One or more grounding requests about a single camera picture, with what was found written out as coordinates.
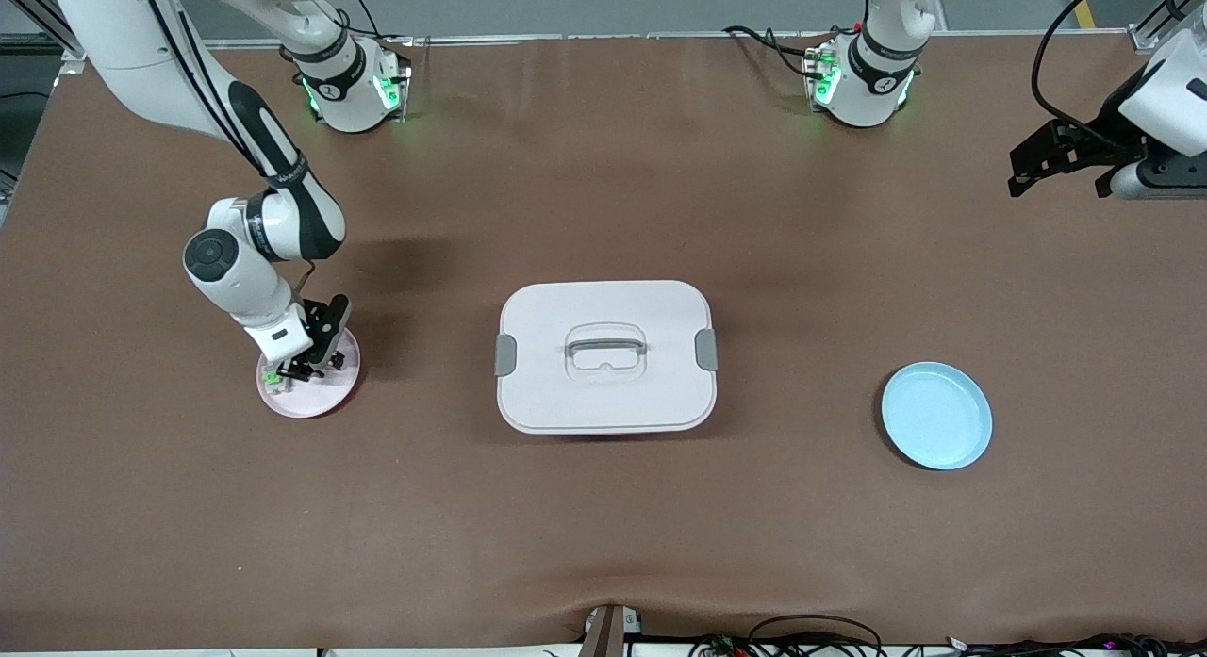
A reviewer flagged pink round plate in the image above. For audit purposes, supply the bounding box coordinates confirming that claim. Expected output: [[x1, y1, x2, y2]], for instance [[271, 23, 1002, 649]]
[[256, 325, 361, 419]]

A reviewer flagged light blue round plate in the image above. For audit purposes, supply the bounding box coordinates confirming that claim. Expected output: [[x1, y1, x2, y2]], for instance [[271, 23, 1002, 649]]
[[881, 361, 994, 471]]

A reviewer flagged storage box with white lid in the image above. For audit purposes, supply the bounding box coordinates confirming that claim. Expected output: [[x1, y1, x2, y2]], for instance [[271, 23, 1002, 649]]
[[495, 280, 719, 436]]

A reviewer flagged brown table mat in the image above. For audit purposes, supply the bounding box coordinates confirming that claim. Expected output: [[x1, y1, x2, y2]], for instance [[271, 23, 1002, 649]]
[[0, 35, 1207, 650]]

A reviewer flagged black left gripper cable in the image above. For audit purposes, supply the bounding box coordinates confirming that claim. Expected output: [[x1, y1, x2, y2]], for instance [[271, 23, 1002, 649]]
[[1031, 0, 1134, 151]]

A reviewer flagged aluminium frame post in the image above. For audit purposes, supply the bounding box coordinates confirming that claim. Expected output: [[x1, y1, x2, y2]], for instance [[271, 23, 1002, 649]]
[[0, 0, 95, 60], [1130, 0, 1207, 53]]

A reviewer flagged black left arm base cable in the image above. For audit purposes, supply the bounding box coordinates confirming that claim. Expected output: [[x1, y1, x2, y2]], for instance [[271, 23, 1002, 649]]
[[721, 25, 823, 79]]

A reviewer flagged black arm base cable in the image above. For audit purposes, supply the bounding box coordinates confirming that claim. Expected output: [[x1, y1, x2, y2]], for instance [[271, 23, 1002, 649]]
[[321, 0, 416, 47], [721, 25, 823, 79]]

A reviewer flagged grey box lid handle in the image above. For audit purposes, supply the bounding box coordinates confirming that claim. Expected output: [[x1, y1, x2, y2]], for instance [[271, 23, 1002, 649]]
[[564, 335, 648, 358]]

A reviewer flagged black right arm base cable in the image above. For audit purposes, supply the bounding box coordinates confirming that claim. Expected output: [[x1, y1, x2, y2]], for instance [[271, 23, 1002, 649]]
[[321, 0, 416, 47]]

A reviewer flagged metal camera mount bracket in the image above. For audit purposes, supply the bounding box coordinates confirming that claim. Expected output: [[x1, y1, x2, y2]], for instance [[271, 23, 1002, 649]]
[[577, 603, 644, 657]]

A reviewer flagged black looped cable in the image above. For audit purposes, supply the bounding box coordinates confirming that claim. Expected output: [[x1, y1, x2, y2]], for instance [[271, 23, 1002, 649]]
[[747, 615, 884, 657]]

